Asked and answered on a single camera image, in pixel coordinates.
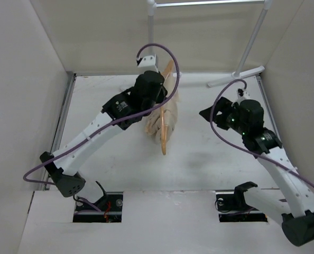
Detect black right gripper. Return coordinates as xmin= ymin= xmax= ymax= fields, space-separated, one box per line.
xmin=199 ymin=97 xmax=248 ymax=136

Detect beige cargo trousers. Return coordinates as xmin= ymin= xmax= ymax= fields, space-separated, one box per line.
xmin=145 ymin=75 xmax=179 ymax=144

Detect wooden clothes hanger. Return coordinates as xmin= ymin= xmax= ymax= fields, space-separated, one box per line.
xmin=160 ymin=60 xmax=174 ymax=156

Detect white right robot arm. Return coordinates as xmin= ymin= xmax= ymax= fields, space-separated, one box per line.
xmin=199 ymin=97 xmax=314 ymax=247

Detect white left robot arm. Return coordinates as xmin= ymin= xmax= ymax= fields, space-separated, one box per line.
xmin=40 ymin=70 xmax=168 ymax=211

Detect white clothes rack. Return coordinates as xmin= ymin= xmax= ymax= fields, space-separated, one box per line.
xmin=134 ymin=1 xmax=272 ymax=88

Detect right aluminium table rail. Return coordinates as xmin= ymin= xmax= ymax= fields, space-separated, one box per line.
xmin=255 ymin=74 xmax=280 ymax=138

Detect aluminium table rail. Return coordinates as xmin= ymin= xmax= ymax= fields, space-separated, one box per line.
xmin=255 ymin=74 xmax=280 ymax=138
xmin=39 ymin=71 xmax=77 ymax=191

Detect left aluminium table rail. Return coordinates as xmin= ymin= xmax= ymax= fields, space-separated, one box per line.
xmin=39 ymin=71 xmax=77 ymax=191

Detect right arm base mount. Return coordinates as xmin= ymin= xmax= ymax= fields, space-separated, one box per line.
xmin=215 ymin=192 xmax=268 ymax=223

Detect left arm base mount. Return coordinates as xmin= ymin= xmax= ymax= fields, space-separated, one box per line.
xmin=72 ymin=192 xmax=124 ymax=223

